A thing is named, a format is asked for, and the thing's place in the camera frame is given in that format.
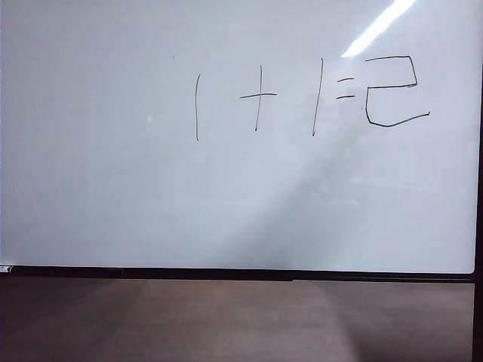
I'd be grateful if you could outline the black whiteboard pen tray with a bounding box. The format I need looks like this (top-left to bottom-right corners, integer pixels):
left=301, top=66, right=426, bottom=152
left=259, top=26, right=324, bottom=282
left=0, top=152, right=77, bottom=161
left=0, top=265, right=476, bottom=283

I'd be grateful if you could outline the white glossy whiteboard panel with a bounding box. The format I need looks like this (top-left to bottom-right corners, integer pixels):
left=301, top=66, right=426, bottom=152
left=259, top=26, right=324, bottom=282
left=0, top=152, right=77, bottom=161
left=0, top=0, right=483, bottom=275

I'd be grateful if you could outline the black whiteboard stand post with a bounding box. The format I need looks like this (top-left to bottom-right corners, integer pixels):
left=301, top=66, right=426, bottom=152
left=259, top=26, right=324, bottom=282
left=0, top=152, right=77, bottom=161
left=469, top=71, right=483, bottom=362

